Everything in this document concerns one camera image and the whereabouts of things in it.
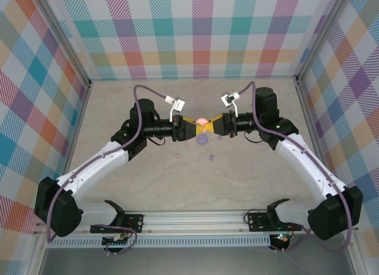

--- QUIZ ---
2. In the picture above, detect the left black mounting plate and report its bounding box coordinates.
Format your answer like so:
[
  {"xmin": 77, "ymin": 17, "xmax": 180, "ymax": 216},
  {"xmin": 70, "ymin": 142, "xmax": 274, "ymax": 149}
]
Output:
[{"xmin": 123, "ymin": 214, "xmax": 145, "ymax": 233}]

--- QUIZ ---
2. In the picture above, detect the black mounting plate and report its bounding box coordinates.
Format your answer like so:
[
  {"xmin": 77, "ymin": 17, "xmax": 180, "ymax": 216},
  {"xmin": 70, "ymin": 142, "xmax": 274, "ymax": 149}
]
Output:
[
  {"xmin": 248, "ymin": 211, "xmax": 272, "ymax": 232},
  {"xmin": 123, "ymin": 214, "xmax": 145, "ymax": 233}
]

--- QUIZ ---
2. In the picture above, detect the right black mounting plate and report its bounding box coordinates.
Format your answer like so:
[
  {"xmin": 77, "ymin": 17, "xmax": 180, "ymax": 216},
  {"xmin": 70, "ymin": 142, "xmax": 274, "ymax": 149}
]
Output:
[{"xmin": 248, "ymin": 211, "xmax": 272, "ymax": 232}]

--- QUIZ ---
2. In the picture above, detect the left control circuit board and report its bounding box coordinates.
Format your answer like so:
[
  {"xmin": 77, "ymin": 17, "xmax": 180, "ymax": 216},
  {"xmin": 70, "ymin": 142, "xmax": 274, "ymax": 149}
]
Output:
[{"xmin": 102, "ymin": 234, "xmax": 133, "ymax": 248}]

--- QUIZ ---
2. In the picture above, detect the control circuit board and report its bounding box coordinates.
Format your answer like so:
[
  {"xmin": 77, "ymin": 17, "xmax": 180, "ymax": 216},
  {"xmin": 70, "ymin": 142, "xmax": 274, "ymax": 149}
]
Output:
[
  {"xmin": 271, "ymin": 232, "xmax": 293, "ymax": 245},
  {"xmin": 102, "ymin": 234, "xmax": 133, "ymax": 248}
]

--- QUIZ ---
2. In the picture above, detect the right control circuit board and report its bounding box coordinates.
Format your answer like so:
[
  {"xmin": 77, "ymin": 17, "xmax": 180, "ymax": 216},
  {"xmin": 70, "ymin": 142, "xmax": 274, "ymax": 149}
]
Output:
[{"xmin": 271, "ymin": 232, "xmax": 293, "ymax": 245}]

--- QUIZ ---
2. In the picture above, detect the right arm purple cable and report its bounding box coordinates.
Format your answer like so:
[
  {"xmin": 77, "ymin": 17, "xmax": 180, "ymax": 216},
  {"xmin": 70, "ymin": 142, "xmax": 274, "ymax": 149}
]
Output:
[{"xmin": 238, "ymin": 81, "xmax": 358, "ymax": 254}]

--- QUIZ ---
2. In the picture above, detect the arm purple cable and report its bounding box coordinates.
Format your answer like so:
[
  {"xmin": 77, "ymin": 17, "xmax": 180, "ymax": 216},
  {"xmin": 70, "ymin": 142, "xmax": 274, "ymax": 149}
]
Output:
[
  {"xmin": 238, "ymin": 81, "xmax": 358, "ymax": 254},
  {"xmin": 46, "ymin": 84, "xmax": 167, "ymax": 255}
]

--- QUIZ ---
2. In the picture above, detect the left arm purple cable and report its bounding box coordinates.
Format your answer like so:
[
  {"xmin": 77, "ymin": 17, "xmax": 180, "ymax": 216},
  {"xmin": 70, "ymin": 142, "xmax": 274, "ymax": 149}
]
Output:
[{"xmin": 46, "ymin": 84, "xmax": 167, "ymax": 255}]

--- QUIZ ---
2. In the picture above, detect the right aluminium side rail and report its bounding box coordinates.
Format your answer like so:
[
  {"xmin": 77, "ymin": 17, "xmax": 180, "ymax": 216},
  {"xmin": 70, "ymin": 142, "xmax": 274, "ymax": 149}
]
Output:
[{"xmin": 296, "ymin": 78, "xmax": 368, "ymax": 275}]

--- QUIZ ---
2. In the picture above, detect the aluminium side rail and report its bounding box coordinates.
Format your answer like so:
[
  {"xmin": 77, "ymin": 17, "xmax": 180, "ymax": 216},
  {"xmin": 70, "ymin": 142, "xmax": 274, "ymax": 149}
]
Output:
[
  {"xmin": 28, "ymin": 81, "xmax": 94, "ymax": 275},
  {"xmin": 296, "ymin": 78, "xmax": 368, "ymax": 275}
]

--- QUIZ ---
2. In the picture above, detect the left aluminium side rail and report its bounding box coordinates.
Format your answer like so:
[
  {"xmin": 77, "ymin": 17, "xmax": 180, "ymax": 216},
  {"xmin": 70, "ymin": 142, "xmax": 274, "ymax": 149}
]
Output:
[{"xmin": 28, "ymin": 81, "xmax": 94, "ymax": 275}]

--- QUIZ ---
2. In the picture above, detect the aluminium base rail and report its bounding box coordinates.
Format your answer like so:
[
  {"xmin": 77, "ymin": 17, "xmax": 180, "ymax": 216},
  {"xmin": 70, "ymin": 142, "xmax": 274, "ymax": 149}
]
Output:
[{"xmin": 34, "ymin": 210, "xmax": 361, "ymax": 236}]

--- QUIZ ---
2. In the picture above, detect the white slotted cable duct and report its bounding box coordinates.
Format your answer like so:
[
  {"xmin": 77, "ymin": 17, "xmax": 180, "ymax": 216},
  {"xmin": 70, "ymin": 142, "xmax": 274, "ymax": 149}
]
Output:
[{"xmin": 49, "ymin": 235, "xmax": 272, "ymax": 248}]

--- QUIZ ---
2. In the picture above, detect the right aluminium corner post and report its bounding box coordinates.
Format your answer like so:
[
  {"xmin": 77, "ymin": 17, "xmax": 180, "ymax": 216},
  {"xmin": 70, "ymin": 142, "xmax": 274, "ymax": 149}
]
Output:
[{"xmin": 296, "ymin": 0, "xmax": 355, "ymax": 86}]

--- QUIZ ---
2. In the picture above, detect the aluminium corner post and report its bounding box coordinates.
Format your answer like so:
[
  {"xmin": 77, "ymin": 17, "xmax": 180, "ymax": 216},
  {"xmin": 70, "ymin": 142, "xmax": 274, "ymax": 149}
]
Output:
[
  {"xmin": 35, "ymin": 0, "xmax": 92, "ymax": 88},
  {"xmin": 296, "ymin": 0, "xmax": 355, "ymax": 86}
]

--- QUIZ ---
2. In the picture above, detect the grey metal base plate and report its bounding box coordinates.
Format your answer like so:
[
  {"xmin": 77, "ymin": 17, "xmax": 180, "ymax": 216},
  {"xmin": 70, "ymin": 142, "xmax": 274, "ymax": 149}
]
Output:
[{"xmin": 40, "ymin": 247, "xmax": 356, "ymax": 275}]

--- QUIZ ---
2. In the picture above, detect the left aluminium corner post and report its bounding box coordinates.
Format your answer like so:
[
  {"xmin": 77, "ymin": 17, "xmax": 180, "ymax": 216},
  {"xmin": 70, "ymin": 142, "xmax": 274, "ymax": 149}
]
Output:
[{"xmin": 35, "ymin": 0, "xmax": 92, "ymax": 88}]

